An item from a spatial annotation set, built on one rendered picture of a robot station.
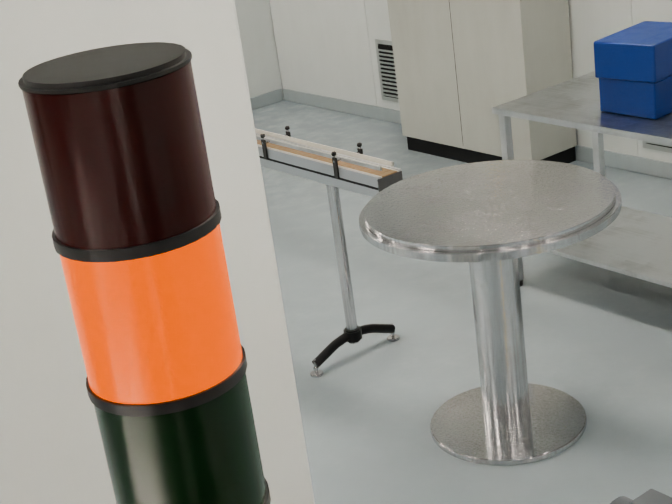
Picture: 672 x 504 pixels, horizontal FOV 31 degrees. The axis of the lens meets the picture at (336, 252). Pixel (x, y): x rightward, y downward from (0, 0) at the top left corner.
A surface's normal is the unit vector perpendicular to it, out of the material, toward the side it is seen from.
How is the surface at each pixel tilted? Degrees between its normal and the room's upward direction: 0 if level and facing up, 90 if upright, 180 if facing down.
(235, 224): 90
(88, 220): 90
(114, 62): 0
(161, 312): 90
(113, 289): 90
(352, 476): 0
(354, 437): 0
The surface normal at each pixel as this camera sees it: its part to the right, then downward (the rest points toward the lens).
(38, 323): 0.61, 0.22
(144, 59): -0.13, -0.92
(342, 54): -0.78, 0.32
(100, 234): -0.20, 0.38
